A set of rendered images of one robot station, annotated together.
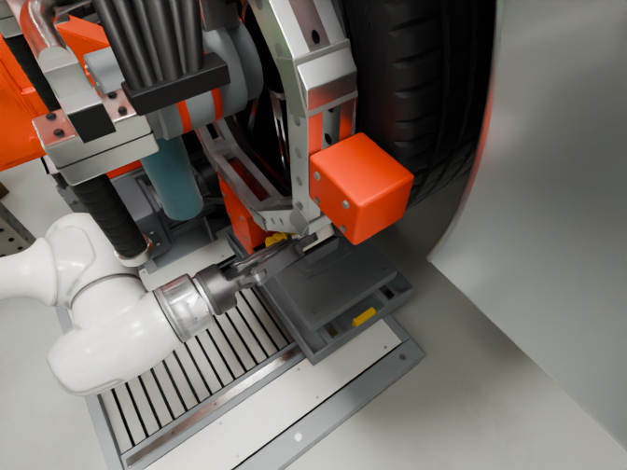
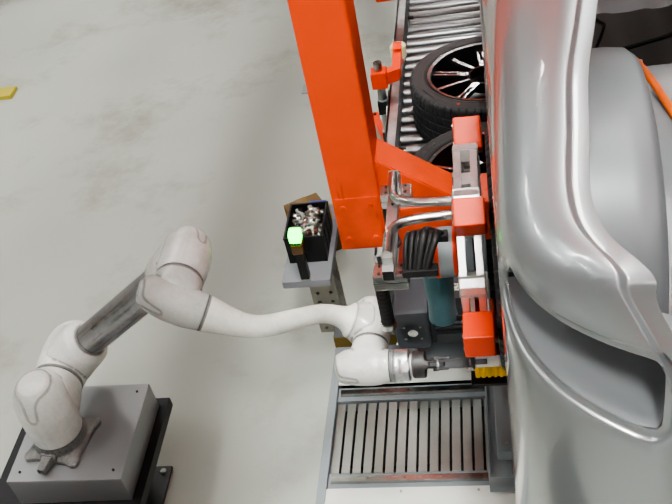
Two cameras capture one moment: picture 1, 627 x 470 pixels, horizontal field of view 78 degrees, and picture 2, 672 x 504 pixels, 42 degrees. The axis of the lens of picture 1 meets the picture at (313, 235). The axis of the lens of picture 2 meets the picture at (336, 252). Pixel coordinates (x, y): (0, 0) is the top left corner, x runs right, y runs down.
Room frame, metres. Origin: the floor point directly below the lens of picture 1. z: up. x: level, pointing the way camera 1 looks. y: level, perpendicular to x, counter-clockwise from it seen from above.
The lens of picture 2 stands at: (-0.89, -0.96, 2.40)
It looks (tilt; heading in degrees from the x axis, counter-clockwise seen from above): 39 degrees down; 49
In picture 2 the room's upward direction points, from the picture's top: 13 degrees counter-clockwise
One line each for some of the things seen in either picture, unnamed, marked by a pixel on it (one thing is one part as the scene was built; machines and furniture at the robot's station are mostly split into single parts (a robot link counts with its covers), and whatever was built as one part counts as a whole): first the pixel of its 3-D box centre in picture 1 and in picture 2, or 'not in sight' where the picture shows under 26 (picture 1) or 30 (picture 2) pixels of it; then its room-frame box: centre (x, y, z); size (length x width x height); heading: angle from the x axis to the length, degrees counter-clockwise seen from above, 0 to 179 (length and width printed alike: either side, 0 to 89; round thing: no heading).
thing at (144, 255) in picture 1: (111, 214); (384, 305); (0.28, 0.23, 0.83); 0.04 x 0.04 x 0.16
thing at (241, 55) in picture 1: (179, 79); (446, 251); (0.52, 0.19, 0.85); 0.21 x 0.14 x 0.14; 125
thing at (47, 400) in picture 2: not in sight; (45, 403); (-0.38, 1.04, 0.58); 0.18 x 0.16 x 0.22; 36
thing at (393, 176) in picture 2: not in sight; (421, 178); (0.57, 0.29, 1.03); 0.19 x 0.18 x 0.11; 125
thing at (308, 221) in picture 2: not in sight; (308, 230); (0.68, 0.94, 0.51); 0.20 x 0.14 x 0.13; 35
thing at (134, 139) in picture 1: (98, 134); (391, 276); (0.30, 0.21, 0.93); 0.09 x 0.05 x 0.05; 125
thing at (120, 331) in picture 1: (112, 338); (362, 363); (0.21, 0.29, 0.64); 0.16 x 0.13 x 0.11; 125
